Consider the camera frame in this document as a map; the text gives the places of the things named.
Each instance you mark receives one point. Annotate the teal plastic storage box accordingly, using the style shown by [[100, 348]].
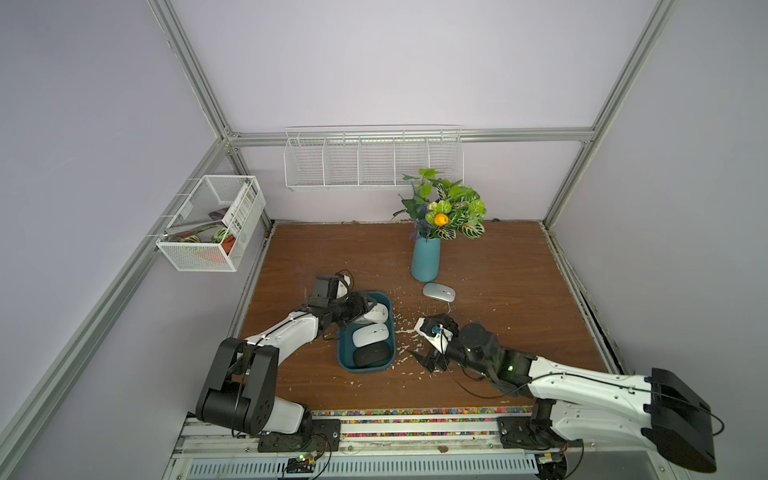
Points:
[[345, 347]]

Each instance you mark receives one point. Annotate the white wire wall shelf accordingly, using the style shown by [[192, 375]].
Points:
[[370, 157]]

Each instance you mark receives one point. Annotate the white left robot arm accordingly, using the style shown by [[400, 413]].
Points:
[[239, 392]]

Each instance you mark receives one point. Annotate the teal ceramic vase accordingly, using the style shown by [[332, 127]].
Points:
[[426, 259]]

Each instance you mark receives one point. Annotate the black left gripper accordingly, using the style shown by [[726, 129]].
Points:
[[358, 304]]

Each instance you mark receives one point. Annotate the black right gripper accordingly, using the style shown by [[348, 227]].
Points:
[[431, 354]]

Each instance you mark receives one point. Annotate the silver flat mouse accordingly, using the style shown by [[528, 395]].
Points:
[[439, 292]]

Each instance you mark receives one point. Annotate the metal base rail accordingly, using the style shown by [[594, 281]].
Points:
[[448, 443]]

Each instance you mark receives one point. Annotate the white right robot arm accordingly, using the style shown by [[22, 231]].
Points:
[[658, 412]]

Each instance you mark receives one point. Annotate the white mesh side basket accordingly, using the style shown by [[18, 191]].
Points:
[[213, 226]]

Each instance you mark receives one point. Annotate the artificial plant bouquet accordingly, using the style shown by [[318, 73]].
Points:
[[442, 209]]

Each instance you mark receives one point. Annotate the black mouse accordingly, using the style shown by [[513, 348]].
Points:
[[372, 355]]

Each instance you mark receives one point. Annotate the large white grey mouse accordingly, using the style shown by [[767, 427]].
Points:
[[378, 314]]

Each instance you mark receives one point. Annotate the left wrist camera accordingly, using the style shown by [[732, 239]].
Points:
[[328, 289]]

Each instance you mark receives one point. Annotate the white slim mouse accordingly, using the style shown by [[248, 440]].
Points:
[[370, 334]]

